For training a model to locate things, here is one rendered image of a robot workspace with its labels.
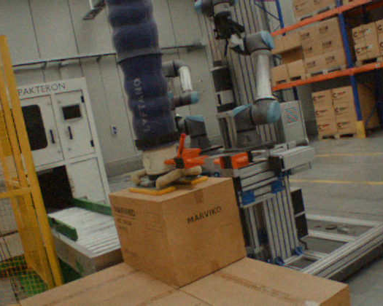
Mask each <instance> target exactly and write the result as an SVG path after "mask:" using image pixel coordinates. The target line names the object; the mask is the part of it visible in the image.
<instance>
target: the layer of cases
mask: <svg viewBox="0 0 383 306"><path fill-rule="evenodd" d="M350 302H351V299H350V295H349V285H348V284H344V283H340V282H338V281H332V280H328V279H326V278H320V277H317V276H315V275H310V274H309V275H308V274H306V273H303V272H299V271H296V270H289V269H287V268H284V267H280V266H275V265H272V264H268V263H265V262H262V261H258V260H254V259H249V258H245V257H244V258H243V259H240V260H239V261H236V262H234V263H232V264H230V265H228V266H226V267H224V268H220V269H218V270H216V271H214V272H213V273H211V274H209V275H206V276H204V277H202V278H200V279H198V280H196V281H194V282H191V283H189V284H187V285H186V286H183V287H182V288H179V287H177V286H175V285H173V284H171V283H168V282H166V281H164V280H161V279H160V278H157V277H155V276H153V275H151V274H149V273H147V272H145V271H143V270H140V269H138V268H136V267H134V266H133V265H131V264H129V263H126V262H122V263H120V264H117V265H115V266H114V267H110V268H106V269H104V270H102V271H100V272H97V273H93V274H91V275H88V276H86V277H84V278H80V279H77V280H74V281H73V282H71V283H66V284H64V285H62V286H59V287H56V288H54V289H51V290H49V291H45V292H43V293H41V294H37V295H34V296H32V297H30V298H29V297H28V298H27V299H24V300H22V301H19V303H20V306H351V303H350Z"/></svg>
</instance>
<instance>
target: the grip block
mask: <svg viewBox="0 0 383 306"><path fill-rule="evenodd" d="M196 157H199V153H195V154H189V153H187V154H183V155H180V156H177V157H175V158H174V161H175V163H176V165H175V166H176V169H179V168H180V169H183V168H184V167H185V169H188V168H192V167H195V166H197V165H193V164H187V163H186V160H187V159H192V158H196Z"/></svg>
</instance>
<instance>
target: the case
mask: <svg viewBox="0 0 383 306"><path fill-rule="evenodd" d="M172 186H173V187H175V188H176V190H175V191H173V192H168V193H166V194H163V195H159V196H156V195H146V194H141V193H136V192H129V190H128V189H124V190H121V191H118V192H113V193H111V194H109V201H110V205H111V208H112V214H113V217H114V220H115V226H116V230H117V235H118V239H119V242H120V247H121V251H122V254H123V260H124V262H126V263H129V264H131V265H133V266H134V267H136V268H138V269H140V270H143V271H145V272H147V273H149V274H151V275H153V276H155V277H157V278H160V279H161V280H163V281H166V282H168V283H171V284H173V285H175V286H177V287H179V288H182V287H183V286H186V285H187V284H189V283H191V282H194V281H196V280H198V279H200V278H202V277H204V276H206V275H209V274H211V273H213V272H214V271H216V270H218V269H220V268H224V267H226V266H228V265H230V264H232V263H234V262H236V261H239V260H240V259H243V258H244V257H245V256H246V248H245V244H244V238H243V234H242V231H241V223H240V219H239V212H238V208H237V205H236V198H235V197H236V195H235V191H234V187H233V179H232V178H213V177H208V180H206V181H202V182H199V183H197V184H193V185H190V184H173V183H172Z"/></svg>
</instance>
